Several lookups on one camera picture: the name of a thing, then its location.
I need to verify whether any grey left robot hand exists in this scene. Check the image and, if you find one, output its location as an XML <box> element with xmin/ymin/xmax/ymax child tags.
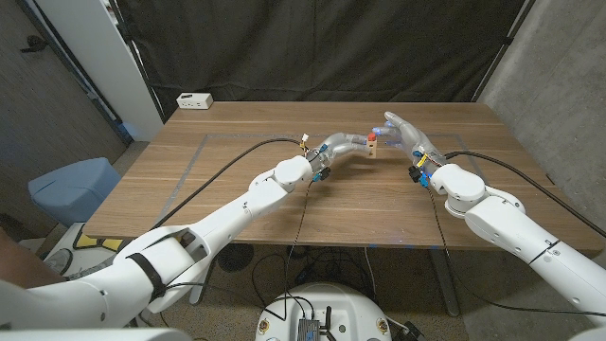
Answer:
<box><xmin>306</xmin><ymin>132</ymin><xmax>373</xmax><ymax>175</ymax></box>

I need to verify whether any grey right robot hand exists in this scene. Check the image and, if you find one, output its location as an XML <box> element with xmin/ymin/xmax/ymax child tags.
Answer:
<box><xmin>371</xmin><ymin>111</ymin><xmax>449</xmax><ymax>175</ymax></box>

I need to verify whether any black backdrop curtain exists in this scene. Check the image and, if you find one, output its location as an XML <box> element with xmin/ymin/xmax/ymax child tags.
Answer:
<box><xmin>116</xmin><ymin>0</ymin><xmax>536</xmax><ymax>119</ymax></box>

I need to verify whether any black backdrop stand pole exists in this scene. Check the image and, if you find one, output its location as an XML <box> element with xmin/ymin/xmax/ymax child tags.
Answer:
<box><xmin>471</xmin><ymin>0</ymin><xmax>536</xmax><ymax>103</ymax></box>
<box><xmin>108</xmin><ymin>0</ymin><xmax>167</xmax><ymax>123</ymax></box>

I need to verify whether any grey table leg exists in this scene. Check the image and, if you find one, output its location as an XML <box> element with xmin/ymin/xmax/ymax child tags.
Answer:
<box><xmin>428</xmin><ymin>248</ymin><xmax>460</xmax><ymax>317</ymax></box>

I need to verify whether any white power strip box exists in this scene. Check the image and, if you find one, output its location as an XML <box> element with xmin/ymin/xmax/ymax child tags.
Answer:
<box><xmin>176</xmin><ymin>92</ymin><xmax>214</xmax><ymax>111</ymax></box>

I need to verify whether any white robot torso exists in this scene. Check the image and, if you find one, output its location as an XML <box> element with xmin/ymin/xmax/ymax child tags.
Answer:
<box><xmin>255</xmin><ymin>282</ymin><xmax>393</xmax><ymax>341</ymax></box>

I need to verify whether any black antenna on torso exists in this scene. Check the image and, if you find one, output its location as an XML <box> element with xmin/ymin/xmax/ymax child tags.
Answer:
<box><xmin>321</xmin><ymin>306</ymin><xmax>337</xmax><ymax>341</ymax></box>

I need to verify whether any grey electronics box on torso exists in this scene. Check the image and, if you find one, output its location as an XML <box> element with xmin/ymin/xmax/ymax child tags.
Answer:
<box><xmin>296</xmin><ymin>317</ymin><xmax>322</xmax><ymax>341</ymax></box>

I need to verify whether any black connector beside torso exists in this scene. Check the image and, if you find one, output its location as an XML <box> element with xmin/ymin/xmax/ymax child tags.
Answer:
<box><xmin>401</xmin><ymin>321</ymin><xmax>425</xmax><ymax>341</ymax></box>

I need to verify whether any white table leg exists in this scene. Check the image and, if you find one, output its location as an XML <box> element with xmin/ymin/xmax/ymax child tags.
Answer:
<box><xmin>188</xmin><ymin>262</ymin><xmax>217</xmax><ymax>306</ymax></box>

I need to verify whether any white cabinet panel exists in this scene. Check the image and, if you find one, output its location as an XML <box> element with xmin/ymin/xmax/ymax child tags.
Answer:
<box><xmin>35</xmin><ymin>0</ymin><xmax>165</xmax><ymax>142</ymax></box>

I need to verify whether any blue-grey padded stool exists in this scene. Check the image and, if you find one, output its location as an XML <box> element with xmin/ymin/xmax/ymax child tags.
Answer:
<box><xmin>27</xmin><ymin>156</ymin><xmax>122</xmax><ymax>227</ymax></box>

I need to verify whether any grey sneaker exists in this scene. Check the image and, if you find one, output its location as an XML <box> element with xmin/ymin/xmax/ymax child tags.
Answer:
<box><xmin>45</xmin><ymin>248</ymin><xmax>75</xmax><ymax>276</ymax></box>
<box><xmin>65</xmin><ymin>262</ymin><xmax>113</xmax><ymax>281</ymax></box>

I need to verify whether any person's bare leg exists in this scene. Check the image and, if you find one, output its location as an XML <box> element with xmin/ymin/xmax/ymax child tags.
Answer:
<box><xmin>0</xmin><ymin>226</ymin><xmax>65</xmax><ymax>289</ymax></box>

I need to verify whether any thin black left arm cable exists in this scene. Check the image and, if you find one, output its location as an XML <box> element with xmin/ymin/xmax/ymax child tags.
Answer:
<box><xmin>165</xmin><ymin>179</ymin><xmax>314</xmax><ymax>323</ymax></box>

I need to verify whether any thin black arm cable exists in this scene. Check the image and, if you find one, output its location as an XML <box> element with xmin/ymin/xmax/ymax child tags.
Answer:
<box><xmin>165</xmin><ymin>179</ymin><xmax>314</xmax><ymax>323</ymax></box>
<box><xmin>427</xmin><ymin>188</ymin><xmax>606</xmax><ymax>317</ymax></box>

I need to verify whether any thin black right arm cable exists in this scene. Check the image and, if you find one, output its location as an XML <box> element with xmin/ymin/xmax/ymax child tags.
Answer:
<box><xmin>427</xmin><ymin>188</ymin><xmax>606</xmax><ymax>317</ymax></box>

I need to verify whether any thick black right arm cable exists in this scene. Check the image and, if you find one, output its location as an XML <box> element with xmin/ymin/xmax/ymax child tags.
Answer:
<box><xmin>444</xmin><ymin>151</ymin><xmax>606</xmax><ymax>239</ymax></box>

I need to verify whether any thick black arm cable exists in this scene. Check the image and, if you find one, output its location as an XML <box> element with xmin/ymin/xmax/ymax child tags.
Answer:
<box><xmin>444</xmin><ymin>151</ymin><xmax>606</xmax><ymax>239</ymax></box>
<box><xmin>150</xmin><ymin>137</ymin><xmax>308</xmax><ymax>231</ymax></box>

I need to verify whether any black floor cable bundle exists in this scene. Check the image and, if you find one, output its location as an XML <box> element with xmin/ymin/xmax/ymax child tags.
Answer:
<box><xmin>250</xmin><ymin>244</ymin><xmax>375</xmax><ymax>309</ymax></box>

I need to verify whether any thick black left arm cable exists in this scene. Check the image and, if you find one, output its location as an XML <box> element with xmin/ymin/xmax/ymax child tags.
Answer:
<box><xmin>150</xmin><ymin>137</ymin><xmax>308</xmax><ymax>231</ymax></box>

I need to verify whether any white floor cable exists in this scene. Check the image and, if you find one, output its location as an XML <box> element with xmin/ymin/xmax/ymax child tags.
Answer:
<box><xmin>363</xmin><ymin>246</ymin><xmax>379</xmax><ymax>298</ymax></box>

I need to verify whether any dark door frame rail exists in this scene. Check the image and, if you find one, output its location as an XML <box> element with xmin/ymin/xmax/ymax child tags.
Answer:
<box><xmin>13</xmin><ymin>0</ymin><xmax>134</xmax><ymax>146</ymax></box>

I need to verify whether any black door handle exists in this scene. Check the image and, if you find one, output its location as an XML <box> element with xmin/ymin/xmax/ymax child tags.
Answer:
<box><xmin>19</xmin><ymin>35</ymin><xmax>48</xmax><ymax>53</ymax></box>

